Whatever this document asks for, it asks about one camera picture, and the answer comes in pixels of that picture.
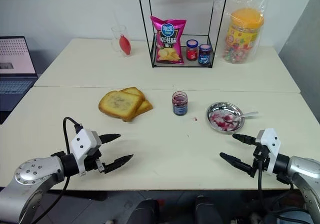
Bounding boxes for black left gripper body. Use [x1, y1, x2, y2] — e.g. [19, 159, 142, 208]
[84, 131, 106, 174]

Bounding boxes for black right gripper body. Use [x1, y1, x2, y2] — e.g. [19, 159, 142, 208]
[251, 144, 272, 179]

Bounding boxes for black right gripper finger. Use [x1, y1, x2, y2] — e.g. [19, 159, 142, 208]
[219, 152, 256, 178]
[232, 133, 258, 147]

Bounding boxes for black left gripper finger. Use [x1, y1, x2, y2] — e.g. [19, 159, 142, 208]
[98, 133, 122, 146]
[103, 154, 135, 174]

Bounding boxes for toast slices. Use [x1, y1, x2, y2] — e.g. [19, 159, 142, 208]
[98, 90, 146, 122]

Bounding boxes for small toasted bread slice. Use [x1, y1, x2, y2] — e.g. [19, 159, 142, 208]
[119, 87, 154, 122]

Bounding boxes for open glass jam jar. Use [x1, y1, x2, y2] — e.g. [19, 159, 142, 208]
[171, 91, 188, 116]

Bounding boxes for blue lid jar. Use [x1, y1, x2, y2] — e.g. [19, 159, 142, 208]
[198, 44, 211, 65]

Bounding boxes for red lid jar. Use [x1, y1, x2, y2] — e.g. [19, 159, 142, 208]
[185, 39, 199, 61]

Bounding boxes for metal spoon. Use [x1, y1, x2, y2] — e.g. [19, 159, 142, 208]
[223, 111, 260, 123]

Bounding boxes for round metal plate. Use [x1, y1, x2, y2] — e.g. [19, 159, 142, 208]
[206, 102, 245, 133]

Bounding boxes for red silicone brush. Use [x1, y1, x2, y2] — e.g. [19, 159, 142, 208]
[114, 10, 133, 56]

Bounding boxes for clear glass cup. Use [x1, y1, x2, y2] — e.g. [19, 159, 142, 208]
[111, 25, 133, 58]

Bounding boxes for candy jar with orange lid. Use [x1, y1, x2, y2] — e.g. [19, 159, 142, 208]
[223, 7, 265, 65]

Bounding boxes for pink potato chips bag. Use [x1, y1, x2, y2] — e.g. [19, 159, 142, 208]
[150, 15, 188, 65]

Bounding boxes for clear plastic bag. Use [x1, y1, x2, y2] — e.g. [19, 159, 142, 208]
[213, 0, 272, 65]

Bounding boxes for laptop computer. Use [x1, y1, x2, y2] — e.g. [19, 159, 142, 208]
[0, 36, 39, 96]

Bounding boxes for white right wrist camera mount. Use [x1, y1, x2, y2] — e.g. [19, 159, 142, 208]
[255, 128, 280, 176]

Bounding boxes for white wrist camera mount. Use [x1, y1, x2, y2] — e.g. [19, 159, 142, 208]
[255, 128, 280, 176]
[69, 128, 102, 177]

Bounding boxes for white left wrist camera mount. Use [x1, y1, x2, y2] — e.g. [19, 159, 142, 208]
[69, 128, 102, 177]

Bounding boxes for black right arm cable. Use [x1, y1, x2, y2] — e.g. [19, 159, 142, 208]
[256, 159, 296, 224]

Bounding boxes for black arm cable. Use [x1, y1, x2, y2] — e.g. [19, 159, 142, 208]
[256, 159, 296, 224]
[34, 116, 83, 224]

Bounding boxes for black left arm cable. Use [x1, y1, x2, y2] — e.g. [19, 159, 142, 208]
[34, 116, 83, 224]

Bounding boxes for black wire shelf rack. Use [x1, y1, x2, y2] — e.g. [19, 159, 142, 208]
[136, 0, 230, 69]

